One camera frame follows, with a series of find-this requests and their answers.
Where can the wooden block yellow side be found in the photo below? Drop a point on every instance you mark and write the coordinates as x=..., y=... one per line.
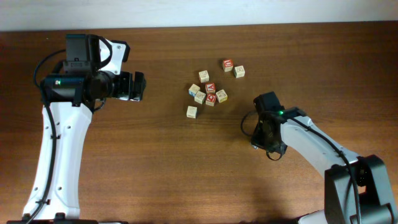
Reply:
x=221, y=96

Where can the wooden block blue side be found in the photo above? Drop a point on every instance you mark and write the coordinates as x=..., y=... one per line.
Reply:
x=193, y=90

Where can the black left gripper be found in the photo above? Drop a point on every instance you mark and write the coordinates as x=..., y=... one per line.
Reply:
x=124, y=93

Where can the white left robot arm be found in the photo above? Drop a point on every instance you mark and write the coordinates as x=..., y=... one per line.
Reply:
x=76, y=88

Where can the wooden block top middle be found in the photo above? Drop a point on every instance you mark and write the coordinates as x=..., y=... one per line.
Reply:
x=204, y=76

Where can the red letter Q block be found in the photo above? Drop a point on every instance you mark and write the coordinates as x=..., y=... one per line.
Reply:
x=210, y=99

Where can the wooden block lower left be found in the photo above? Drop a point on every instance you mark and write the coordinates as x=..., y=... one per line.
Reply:
x=192, y=112

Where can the red letter V block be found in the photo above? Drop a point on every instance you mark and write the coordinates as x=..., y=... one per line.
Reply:
x=210, y=88

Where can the plain wooden block centre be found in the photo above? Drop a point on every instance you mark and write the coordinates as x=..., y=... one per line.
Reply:
x=200, y=97

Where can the red letter U block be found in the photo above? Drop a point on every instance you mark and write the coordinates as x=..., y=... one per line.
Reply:
x=227, y=65

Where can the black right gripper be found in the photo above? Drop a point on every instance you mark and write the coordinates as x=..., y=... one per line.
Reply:
x=261, y=137

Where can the wooden block green side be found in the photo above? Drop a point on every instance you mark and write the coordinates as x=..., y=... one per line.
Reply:
x=239, y=71

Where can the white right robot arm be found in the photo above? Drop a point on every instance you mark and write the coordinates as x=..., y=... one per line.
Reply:
x=357, y=189

